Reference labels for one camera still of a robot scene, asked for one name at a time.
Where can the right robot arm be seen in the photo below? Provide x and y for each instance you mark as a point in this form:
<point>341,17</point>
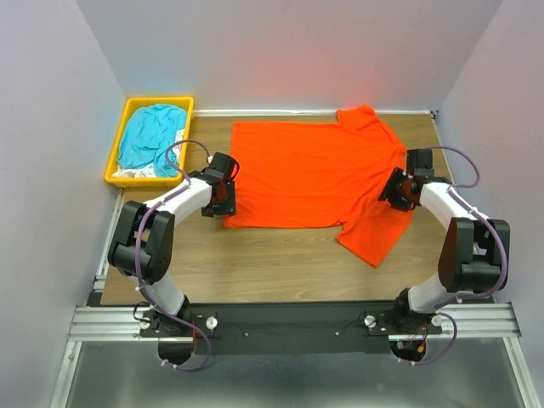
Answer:
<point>474,256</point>

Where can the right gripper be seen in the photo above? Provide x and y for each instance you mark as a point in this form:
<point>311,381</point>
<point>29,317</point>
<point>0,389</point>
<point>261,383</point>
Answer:
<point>392,200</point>

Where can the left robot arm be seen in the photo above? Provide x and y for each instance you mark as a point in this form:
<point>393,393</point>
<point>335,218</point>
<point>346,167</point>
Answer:
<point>142,243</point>

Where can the yellow plastic bin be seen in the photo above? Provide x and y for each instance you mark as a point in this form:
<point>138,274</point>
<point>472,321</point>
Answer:
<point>131,105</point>

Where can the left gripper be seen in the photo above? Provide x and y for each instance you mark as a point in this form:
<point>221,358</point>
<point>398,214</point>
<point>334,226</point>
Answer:
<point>219,207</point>

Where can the orange t shirt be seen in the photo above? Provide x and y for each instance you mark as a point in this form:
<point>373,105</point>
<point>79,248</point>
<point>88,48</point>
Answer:
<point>317,175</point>

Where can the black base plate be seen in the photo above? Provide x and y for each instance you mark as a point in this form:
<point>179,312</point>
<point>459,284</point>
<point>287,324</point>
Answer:
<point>292,328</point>

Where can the white t shirt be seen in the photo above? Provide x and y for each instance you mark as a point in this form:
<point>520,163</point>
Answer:
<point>143,155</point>

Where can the light blue t shirt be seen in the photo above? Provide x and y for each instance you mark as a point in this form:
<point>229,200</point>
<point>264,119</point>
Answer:
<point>157,118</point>

